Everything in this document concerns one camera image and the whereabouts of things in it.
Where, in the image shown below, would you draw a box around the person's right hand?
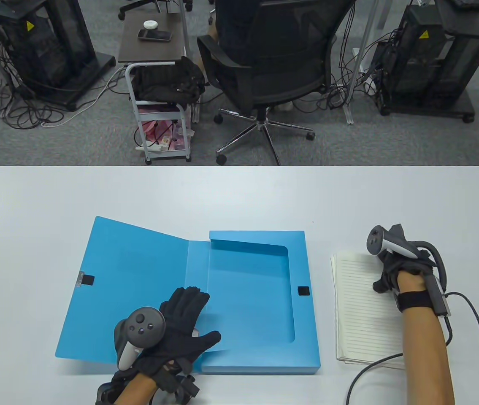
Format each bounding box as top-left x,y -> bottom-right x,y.
372,224 -> 438,296

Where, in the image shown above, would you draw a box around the person's left hand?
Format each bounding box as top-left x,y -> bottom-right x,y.
113,287 -> 222,378

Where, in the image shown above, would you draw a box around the stack of lined papers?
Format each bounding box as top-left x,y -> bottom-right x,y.
330,251 -> 406,370

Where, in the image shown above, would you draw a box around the blue file box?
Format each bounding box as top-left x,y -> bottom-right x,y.
55,216 -> 322,375

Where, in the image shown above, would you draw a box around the person's right forearm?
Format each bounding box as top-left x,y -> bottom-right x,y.
398,270 -> 455,405

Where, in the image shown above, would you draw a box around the person's left forearm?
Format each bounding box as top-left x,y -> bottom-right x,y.
117,373 -> 157,405

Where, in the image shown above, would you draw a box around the grey right hand controller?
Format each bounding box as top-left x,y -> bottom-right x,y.
366,226 -> 421,260

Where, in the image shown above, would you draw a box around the grey hand controller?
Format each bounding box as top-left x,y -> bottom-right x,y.
114,307 -> 166,371
366,226 -> 421,260

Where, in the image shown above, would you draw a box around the grey left hand controller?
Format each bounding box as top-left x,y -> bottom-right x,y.
114,307 -> 166,371

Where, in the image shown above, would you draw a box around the pink bags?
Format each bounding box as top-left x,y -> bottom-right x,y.
140,119 -> 189,151

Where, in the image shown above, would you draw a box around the white metal table leg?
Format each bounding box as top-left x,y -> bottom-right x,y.
345,0 -> 385,125
180,0 -> 201,125

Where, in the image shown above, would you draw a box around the black equipment rack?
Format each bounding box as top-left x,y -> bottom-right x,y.
0,0 -> 116,112
370,0 -> 479,124

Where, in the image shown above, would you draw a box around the black backpack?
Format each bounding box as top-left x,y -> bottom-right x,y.
132,56 -> 210,106

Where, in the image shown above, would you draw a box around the black mesh office chair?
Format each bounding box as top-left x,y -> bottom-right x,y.
197,0 -> 357,166

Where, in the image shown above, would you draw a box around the white cart with brown top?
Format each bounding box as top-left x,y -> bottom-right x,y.
118,12 -> 193,165

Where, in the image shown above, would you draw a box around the black smartphone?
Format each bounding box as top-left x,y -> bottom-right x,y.
138,30 -> 172,43

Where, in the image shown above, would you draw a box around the black chair base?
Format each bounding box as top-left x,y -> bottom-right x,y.
118,0 -> 193,21

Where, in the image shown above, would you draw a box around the black right forearm strap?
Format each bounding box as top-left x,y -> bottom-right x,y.
398,291 -> 434,313

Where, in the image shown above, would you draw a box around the black forearm strap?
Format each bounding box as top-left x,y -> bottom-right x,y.
96,382 -> 122,405
398,291 -> 434,313

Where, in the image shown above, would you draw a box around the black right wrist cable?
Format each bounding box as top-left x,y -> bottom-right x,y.
345,240 -> 479,405

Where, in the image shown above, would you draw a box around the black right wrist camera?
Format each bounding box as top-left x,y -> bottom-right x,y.
423,272 -> 452,317

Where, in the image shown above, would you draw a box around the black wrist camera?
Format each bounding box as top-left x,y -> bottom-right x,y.
155,359 -> 200,403
423,272 -> 452,317

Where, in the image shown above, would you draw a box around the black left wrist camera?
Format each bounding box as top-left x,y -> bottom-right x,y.
155,359 -> 200,403

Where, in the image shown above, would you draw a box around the black left forearm strap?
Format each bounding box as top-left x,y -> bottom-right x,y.
96,382 -> 122,405

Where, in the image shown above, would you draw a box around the bundle of black cables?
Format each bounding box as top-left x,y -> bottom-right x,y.
315,42 -> 387,112

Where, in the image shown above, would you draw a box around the tangle of floor cables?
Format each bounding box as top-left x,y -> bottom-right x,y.
0,25 -> 132,130

